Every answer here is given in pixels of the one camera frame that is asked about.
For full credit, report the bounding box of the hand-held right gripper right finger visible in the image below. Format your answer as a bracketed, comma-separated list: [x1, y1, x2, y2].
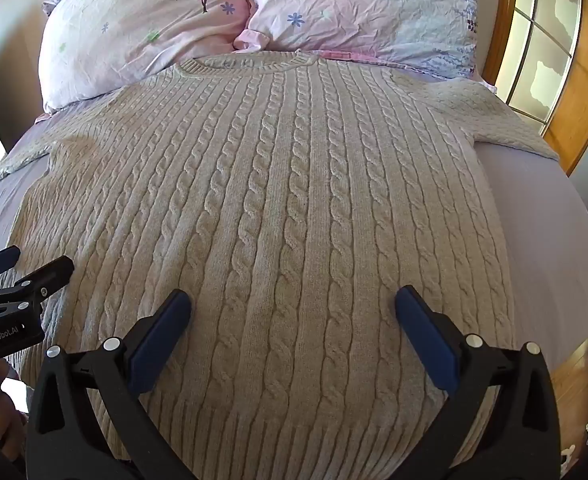
[394, 285, 562, 480]

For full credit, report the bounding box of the lavender bed sheet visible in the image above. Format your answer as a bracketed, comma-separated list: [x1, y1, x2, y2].
[0, 50, 588, 376]

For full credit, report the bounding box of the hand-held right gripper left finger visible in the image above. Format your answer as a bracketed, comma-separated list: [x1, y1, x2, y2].
[25, 289, 193, 480]

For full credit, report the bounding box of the beige cable-knit sweater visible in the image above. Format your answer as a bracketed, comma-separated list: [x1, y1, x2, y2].
[0, 50, 560, 480]

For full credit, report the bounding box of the wooden glass-panel door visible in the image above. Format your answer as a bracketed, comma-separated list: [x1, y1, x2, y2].
[484, 0, 588, 177]

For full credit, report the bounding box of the pink floral pillow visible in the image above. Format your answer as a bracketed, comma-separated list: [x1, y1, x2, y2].
[233, 0, 497, 92]

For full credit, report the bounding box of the pink tree-print pillow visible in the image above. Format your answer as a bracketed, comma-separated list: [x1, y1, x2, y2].
[38, 0, 253, 115]

